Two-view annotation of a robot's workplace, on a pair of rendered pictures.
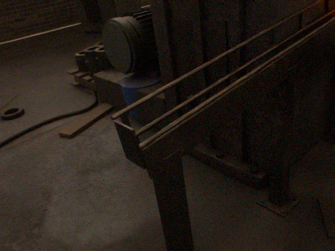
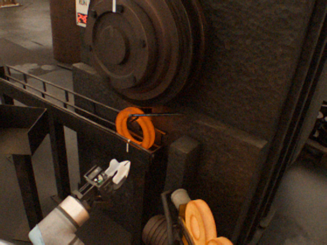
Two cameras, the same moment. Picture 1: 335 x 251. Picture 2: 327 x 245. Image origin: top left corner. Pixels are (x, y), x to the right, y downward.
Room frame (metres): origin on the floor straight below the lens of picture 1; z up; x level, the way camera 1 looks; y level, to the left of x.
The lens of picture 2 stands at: (1.10, -1.83, 1.40)
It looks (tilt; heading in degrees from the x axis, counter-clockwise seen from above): 31 degrees down; 72
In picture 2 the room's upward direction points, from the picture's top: 6 degrees clockwise
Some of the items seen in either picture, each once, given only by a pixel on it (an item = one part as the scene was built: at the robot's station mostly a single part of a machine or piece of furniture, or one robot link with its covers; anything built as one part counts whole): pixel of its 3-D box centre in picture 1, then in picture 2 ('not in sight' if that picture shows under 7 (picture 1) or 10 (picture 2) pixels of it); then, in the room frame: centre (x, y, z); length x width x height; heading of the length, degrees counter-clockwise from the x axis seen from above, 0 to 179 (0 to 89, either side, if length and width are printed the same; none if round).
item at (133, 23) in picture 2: not in sight; (118, 44); (1.22, -0.91, 1.11); 0.28 x 0.06 x 0.28; 127
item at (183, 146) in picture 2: not in sight; (182, 168); (1.45, -1.03, 0.68); 0.11 x 0.08 x 0.24; 37
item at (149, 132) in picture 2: not in sight; (134, 129); (1.30, -0.85, 0.75); 0.18 x 0.03 x 0.18; 128
